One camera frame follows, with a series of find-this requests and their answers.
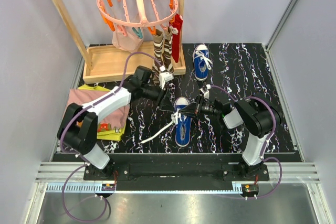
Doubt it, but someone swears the yellow folded garment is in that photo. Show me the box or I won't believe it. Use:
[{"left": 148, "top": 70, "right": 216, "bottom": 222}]
[{"left": 67, "top": 84, "right": 130, "bottom": 141}]

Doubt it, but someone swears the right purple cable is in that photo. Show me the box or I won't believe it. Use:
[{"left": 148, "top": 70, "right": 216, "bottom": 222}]
[{"left": 209, "top": 84, "right": 283, "bottom": 200}]

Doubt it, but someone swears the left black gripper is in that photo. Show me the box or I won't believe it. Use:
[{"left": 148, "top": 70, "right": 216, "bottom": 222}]
[{"left": 142, "top": 82, "right": 175, "bottom": 112}]

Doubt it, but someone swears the wooden drying rack frame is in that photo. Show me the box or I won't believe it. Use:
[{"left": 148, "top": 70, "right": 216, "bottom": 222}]
[{"left": 52, "top": 0, "right": 184, "bottom": 84}]

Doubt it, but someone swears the brown striped sock right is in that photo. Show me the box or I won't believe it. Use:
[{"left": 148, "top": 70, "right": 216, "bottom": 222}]
[{"left": 162, "top": 27, "right": 174, "bottom": 73}]

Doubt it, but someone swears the pink folded t-shirt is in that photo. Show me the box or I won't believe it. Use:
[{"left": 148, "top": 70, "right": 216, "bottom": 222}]
[{"left": 68, "top": 87, "right": 131, "bottom": 130}]

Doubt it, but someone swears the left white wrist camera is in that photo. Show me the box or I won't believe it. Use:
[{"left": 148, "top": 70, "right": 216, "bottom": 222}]
[{"left": 159, "top": 66, "right": 174, "bottom": 90}]

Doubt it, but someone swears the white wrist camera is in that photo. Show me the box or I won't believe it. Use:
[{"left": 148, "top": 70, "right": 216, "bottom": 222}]
[
  {"left": 159, "top": 66, "right": 174, "bottom": 90},
  {"left": 200, "top": 84, "right": 211, "bottom": 99}
]

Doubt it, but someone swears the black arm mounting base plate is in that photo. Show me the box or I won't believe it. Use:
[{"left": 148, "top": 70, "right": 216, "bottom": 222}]
[{"left": 83, "top": 153, "right": 270, "bottom": 182}]

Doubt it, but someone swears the blue canvas sneaker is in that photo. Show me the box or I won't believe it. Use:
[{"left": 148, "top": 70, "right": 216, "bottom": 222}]
[
  {"left": 174, "top": 97, "right": 191, "bottom": 147},
  {"left": 193, "top": 44, "right": 213, "bottom": 81}
]

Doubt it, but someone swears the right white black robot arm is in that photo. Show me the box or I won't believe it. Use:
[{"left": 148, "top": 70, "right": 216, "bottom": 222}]
[{"left": 178, "top": 94, "right": 283, "bottom": 180}]

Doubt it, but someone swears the brown striped sock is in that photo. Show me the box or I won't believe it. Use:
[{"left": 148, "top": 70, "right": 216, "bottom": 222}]
[
  {"left": 152, "top": 29, "right": 163, "bottom": 84},
  {"left": 162, "top": 27, "right": 174, "bottom": 73}
]

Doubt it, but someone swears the red hanging sock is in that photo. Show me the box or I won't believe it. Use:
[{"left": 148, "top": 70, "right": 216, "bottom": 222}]
[{"left": 171, "top": 14, "right": 183, "bottom": 63}]

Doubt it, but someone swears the aluminium rail frame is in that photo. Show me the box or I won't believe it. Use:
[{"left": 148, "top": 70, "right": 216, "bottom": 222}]
[{"left": 24, "top": 160, "right": 335, "bottom": 223}]

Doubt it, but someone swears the pink round clip hanger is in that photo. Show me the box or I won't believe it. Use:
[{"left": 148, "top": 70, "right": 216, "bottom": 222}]
[{"left": 96, "top": 0, "right": 179, "bottom": 39}]

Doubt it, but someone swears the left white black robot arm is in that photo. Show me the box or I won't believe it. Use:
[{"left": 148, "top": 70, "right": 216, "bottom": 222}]
[{"left": 57, "top": 66, "right": 174, "bottom": 180}]

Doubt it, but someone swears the white shoelace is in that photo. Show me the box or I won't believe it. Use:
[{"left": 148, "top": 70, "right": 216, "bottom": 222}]
[{"left": 140, "top": 108, "right": 182, "bottom": 144}]

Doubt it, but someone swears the brown striped sock left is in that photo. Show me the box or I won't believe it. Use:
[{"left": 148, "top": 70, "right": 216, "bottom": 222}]
[{"left": 152, "top": 29, "right": 163, "bottom": 84}]

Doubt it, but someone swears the pink mesh laundry bag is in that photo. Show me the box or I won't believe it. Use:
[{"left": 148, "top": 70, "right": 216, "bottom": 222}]
[{"left": 112, "top": 30, "right": 143, "bottom": 53}]

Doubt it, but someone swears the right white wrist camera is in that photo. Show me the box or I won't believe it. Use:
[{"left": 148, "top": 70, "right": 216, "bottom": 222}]
[{"left": 200, "top": 84, "right": 211, "bottom": 99}]

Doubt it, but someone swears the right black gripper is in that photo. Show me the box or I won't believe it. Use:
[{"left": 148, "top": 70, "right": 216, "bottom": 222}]
[{"left": 178, "top": 94, "right": 220, "bottom": 120}]

